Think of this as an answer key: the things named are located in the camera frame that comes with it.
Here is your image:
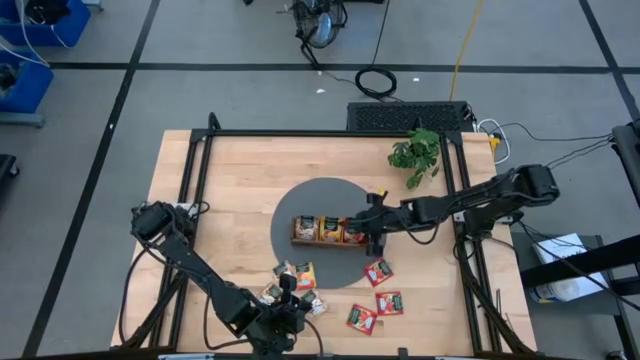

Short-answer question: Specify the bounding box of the black bundle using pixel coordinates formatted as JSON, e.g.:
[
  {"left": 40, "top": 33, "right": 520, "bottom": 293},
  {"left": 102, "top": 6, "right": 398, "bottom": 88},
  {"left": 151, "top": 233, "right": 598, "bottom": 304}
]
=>
[{"left": 24, "top": 0, "right": 72, "bottom": 25}]

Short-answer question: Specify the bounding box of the blue plastic bin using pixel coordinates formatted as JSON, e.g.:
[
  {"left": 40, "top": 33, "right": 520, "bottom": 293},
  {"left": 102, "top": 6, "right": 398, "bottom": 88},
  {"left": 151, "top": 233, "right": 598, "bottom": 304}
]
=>
[
  {"left": 0, "top": 0, "right": 93, "bottom": 49},
  {"left": 0, "top": 48, "right": 55, "bottom": 114}
]

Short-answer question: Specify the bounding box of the thin black floor cable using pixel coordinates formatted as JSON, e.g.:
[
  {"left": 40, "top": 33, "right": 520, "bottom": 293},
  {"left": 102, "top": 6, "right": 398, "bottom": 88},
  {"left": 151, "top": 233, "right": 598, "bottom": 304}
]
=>
[{"left": 492, "top": 121, "right": 616, "bottom": 174}]

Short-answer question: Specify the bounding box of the looped white power cable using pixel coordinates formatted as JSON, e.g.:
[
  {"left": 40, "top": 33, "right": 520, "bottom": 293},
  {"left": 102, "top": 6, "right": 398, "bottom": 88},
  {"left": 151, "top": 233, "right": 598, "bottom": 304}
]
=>
[{"left": 476, "top": 117, "right": 513, "bottom": 166}]

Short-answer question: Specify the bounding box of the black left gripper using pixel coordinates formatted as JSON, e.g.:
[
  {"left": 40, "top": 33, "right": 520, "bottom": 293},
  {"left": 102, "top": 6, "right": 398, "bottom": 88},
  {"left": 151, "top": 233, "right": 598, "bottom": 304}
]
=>
[{"left": 254, "top": 273, "right": 314, "bottom": 356}]

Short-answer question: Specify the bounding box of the yellow hanging cable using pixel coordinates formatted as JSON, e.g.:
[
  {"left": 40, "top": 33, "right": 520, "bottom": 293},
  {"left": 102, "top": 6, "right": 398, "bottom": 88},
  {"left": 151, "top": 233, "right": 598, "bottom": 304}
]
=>
[{"left": 448, "top": 0, "right": 487, "bottom": 102}]

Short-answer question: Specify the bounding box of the black perforated computer case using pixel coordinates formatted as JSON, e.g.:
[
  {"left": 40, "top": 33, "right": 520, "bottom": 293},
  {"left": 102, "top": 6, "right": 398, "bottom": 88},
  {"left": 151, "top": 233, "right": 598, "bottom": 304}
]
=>
[{"left": 345, "top": 100, "right": 477, "bottom": 134}]

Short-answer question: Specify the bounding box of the white booklet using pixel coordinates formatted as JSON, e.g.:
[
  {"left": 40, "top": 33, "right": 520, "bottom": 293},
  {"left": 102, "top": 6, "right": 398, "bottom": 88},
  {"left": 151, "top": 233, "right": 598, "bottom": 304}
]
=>
[{"left": 528, "top": 232, "right": 610, "bottom": 305}]

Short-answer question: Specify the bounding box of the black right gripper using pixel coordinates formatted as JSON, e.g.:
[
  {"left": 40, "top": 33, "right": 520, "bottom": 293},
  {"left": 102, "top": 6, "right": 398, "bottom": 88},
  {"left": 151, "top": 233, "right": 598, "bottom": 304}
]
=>
[{"left": 343, "top": 192, "right": 407, "bottom": 259}]

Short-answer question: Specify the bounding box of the black coiled cable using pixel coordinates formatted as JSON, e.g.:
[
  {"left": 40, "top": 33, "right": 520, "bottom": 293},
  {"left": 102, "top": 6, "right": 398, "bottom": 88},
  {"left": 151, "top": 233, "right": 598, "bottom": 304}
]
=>
[{"left": 353, "top": 0, "right": 400, "bottom": 101}]

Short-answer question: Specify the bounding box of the long white cable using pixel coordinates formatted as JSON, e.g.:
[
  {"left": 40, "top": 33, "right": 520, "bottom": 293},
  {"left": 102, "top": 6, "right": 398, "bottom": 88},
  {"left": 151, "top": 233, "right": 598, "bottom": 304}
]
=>
[{"left": 0, "top": 0, "right": 54, "bottom": 67}]

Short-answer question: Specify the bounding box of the grey bin stand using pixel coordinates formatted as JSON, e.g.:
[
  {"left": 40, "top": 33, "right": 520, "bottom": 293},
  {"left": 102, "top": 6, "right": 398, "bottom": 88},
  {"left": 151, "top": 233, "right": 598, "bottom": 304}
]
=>
[{"left": 0, "top": 111, "right": 47, "bottom": 128}]

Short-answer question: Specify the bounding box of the green potted plant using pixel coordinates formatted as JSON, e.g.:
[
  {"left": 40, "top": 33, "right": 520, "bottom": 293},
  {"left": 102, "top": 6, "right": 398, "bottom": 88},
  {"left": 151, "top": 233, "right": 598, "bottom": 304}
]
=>
[{"left": 387, "top": 127, "right": 442, "bottom": 190}]

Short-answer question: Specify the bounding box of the grey round woven placemat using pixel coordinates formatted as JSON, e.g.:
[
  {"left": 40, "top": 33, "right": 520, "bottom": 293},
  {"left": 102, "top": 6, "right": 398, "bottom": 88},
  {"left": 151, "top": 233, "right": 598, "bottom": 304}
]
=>
[{"left": 270, "top": 177, "right": 389, "bottom": 290}]

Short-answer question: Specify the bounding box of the dark grey rolling cart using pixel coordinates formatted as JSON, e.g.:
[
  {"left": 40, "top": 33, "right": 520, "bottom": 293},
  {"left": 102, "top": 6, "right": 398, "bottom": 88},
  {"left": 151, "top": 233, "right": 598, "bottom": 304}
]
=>
[{"left": 509, "top": 230, "right": 640, "bottom": 360}]

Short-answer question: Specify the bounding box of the black aluminium table frame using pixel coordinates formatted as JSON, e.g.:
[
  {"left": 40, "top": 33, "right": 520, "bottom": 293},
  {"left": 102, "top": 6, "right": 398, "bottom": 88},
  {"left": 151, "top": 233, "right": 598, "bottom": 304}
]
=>
[{"left": 110, "top": 111, "right": 539, "bottom": 359}]

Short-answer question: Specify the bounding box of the black floor fan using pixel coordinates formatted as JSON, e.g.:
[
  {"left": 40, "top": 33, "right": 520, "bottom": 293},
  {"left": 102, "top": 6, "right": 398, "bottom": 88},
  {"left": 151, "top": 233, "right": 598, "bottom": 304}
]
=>
[{"left": 291, "top": 0, "right": 350, "bottom": 69}]

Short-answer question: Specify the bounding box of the red strawberry tea packet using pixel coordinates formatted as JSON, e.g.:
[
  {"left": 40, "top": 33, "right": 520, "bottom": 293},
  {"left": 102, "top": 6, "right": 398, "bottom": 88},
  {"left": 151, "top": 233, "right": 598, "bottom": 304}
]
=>
[
  {"left": 375, "top": 290, "right": 405, "bottom": 318},
  {"left": 346, "top": 303, "right": 379, "bottom": 337},
  {"left": 342, "top": 227, "right": 369, "bottom": 247},
  {"left": 363, "top": 257, "right": 395, "bottom": 288}
]

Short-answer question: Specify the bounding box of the brown wooden tea box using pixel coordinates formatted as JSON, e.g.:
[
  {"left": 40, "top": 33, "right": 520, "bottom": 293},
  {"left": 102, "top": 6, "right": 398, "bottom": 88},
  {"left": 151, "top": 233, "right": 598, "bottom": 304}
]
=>
[{"left": 290, "top": 214, "right": 374, "bottom": 251}]

